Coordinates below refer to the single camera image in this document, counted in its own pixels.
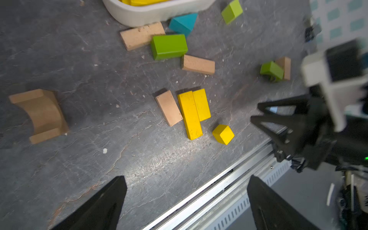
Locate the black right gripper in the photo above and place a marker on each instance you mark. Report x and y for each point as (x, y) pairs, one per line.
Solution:
(299, 128)

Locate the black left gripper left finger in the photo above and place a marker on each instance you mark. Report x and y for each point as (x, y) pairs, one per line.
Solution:
(101, 211)

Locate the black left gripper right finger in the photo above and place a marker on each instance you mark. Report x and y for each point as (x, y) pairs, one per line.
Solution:
(271, 212)

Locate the green slanted block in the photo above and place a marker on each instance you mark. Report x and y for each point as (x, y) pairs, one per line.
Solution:
(273, 71)

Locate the small yellow cube pile bottom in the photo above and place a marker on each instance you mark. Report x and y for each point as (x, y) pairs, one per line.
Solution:
(223, 134)

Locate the short yellow block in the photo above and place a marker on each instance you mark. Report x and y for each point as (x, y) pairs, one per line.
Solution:
(202, 104)

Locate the tan wooden block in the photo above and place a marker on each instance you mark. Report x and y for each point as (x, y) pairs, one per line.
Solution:
(169, 108)

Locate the white oval plastic tub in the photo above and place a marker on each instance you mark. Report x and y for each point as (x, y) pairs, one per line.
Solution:
(133, 16)

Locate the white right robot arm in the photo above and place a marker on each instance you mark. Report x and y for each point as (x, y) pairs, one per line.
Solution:
(338, 76)

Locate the brown small block left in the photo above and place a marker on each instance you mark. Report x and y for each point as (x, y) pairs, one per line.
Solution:
(44, 112)

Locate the tan slanted block centre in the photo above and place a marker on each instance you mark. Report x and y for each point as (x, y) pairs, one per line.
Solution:
(199, 65)

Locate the small green cube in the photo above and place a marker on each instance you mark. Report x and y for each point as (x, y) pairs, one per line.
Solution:
(232, 11)

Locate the teal triangular block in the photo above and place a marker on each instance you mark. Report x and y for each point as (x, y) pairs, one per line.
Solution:
(183, 24)

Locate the green rectangular block centre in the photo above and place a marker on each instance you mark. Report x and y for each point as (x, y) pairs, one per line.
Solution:
(168, 46)

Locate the tan long block near tub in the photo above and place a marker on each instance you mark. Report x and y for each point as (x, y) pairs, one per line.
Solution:
(138, 37)

